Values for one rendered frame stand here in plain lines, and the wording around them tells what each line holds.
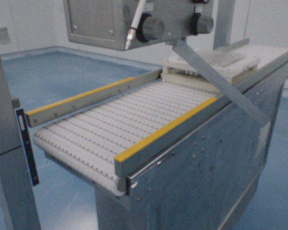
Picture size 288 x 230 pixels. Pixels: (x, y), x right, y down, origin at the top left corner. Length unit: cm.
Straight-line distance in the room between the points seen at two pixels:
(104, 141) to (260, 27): 336
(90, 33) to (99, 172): 24
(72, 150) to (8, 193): 21
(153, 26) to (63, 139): 34
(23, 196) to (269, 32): 342
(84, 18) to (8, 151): 38
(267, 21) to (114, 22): 347
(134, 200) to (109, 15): 32
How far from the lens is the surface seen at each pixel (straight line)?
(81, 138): 55
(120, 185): 45
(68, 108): 66
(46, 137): 59
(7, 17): 610
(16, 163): 66
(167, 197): 72
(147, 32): 31
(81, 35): 36
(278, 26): 370
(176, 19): 38
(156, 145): 47
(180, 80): 85
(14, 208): 71
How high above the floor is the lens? 121
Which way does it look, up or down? 25 degrees down
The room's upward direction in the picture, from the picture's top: straight up
